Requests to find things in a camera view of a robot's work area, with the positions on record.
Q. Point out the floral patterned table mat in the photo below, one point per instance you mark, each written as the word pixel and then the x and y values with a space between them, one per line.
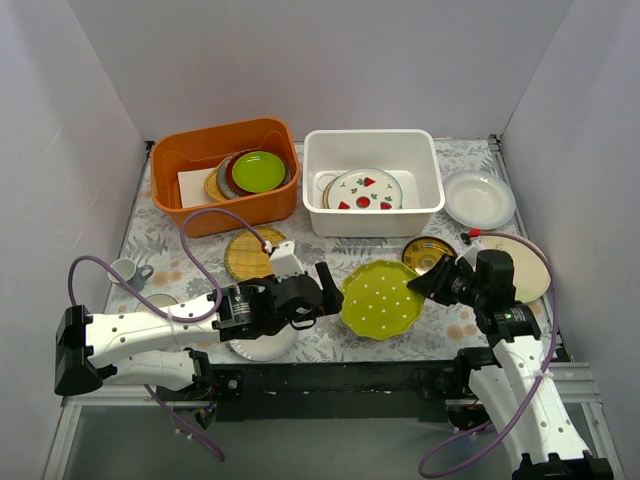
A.
pixel 152 238

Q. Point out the white deep bowl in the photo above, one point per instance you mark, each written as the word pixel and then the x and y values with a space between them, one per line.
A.
pixel 477 199

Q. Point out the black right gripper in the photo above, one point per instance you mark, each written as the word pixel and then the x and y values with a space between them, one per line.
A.
pixel 447 279

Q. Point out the white watermelon pattern plate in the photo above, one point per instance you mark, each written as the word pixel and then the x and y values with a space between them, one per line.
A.
pixel 365 189

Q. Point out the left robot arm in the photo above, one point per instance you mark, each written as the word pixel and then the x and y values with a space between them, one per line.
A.
pixel 133 348

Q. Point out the green round plate in bin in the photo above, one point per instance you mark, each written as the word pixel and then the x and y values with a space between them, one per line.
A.
pixel 258 171

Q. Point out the teal white dotted mug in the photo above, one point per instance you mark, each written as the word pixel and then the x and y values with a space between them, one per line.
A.
pixel 134 275

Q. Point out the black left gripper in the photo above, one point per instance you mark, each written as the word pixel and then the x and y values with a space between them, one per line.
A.
pixel 310 291

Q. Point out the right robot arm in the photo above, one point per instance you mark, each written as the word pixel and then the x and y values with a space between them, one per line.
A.
pixel 511 377

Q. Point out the white paper in bin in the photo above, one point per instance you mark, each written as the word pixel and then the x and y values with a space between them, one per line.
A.
pixel 192 189

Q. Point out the yellow brown patterned plate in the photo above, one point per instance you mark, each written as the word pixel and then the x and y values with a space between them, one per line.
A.
pixel 423 253

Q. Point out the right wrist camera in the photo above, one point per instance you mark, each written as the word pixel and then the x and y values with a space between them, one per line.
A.
pixel 472 245

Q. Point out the orange plastic bin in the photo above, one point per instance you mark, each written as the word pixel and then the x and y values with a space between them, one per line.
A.
pixel 208 148

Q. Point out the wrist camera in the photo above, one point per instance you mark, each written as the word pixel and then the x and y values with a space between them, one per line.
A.
pixel 284 262
pixel 472 245

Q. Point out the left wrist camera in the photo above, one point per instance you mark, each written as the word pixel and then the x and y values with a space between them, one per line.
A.
pixel 284 262

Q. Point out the woven mat in bin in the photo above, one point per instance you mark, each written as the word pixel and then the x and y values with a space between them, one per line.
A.
pixel 210 187

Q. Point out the dark red plate in bin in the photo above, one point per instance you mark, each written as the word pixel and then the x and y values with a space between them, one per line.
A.
pixel 235 187

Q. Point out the grey plate in bin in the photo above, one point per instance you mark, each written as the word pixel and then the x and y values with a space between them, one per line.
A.
pixel 221 179

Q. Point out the cream plate with twig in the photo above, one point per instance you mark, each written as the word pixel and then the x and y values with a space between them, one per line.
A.
pixel 531 277

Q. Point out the beige bird pattern plate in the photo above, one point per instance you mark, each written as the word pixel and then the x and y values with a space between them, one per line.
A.
pixel 325 194

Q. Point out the white scalloped paper plate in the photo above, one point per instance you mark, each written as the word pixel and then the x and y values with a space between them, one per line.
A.
pixel 266 348

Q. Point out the round woven bamboo mat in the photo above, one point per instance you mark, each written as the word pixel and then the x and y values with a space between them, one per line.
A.
pixel 244 258

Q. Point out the white plastic bin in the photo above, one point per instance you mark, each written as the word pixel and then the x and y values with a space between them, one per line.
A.
pixel 407 154

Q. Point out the small white bowl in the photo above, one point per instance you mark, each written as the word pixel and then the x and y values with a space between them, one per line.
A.
pixel 159 301

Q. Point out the green polka dot plate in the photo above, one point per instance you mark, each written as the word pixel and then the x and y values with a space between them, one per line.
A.
pixel 377 302

